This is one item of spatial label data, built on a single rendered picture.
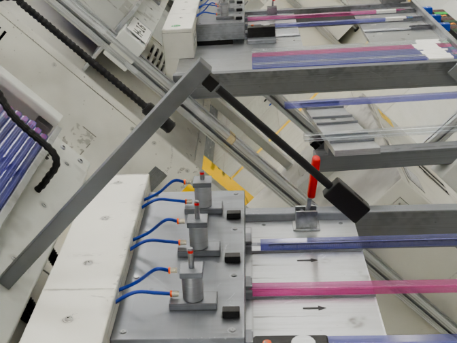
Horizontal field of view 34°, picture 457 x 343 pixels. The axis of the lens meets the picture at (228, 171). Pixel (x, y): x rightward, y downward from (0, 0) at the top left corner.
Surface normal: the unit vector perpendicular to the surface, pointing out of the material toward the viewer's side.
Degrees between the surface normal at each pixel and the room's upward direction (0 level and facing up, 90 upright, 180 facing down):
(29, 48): 90
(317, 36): 90
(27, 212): 90
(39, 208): 90
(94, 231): 46
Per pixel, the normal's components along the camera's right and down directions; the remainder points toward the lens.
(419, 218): -0.02, 0.40
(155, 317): -0.04, -0.91
